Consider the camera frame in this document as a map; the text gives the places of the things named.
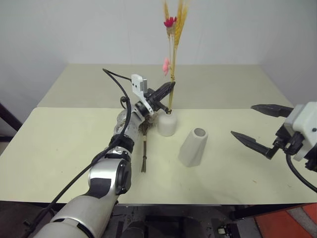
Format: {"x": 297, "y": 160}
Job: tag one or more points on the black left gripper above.
{"x": 153, "y": 98}

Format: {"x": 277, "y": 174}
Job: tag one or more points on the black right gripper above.
{"x": 288, "y": 141}

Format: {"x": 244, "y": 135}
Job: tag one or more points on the wheat bouquet with red flower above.
{"x": 178, "y": 29}

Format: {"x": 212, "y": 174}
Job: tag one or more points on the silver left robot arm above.
{"x": 99, "y": 205}

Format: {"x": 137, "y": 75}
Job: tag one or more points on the brown dried flower bouquet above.
{"x": 144, "y": 148}

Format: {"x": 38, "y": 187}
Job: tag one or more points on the short round white vase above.
{"x": 167, "y": 124}

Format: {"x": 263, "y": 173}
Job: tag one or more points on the tall tapered white vase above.
{"x": 192, "y": 150}

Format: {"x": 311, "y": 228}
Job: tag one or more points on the red orange object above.
{"x": 287, "y": 221}

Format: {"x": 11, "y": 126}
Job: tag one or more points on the dark brown furniture piece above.
{"x": 7, "y": 119}

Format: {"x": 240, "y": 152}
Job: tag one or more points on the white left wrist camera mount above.
{"x": 137, "y": 85}

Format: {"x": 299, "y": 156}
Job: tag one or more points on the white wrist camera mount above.
{"x": 137, "y": 85}
{"x": 305, "y": 124}

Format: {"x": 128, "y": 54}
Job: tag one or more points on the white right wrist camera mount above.
{"x": 305, "y": 124}

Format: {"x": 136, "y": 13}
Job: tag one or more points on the black table frame bar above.
{"x": 262, "y": 210}

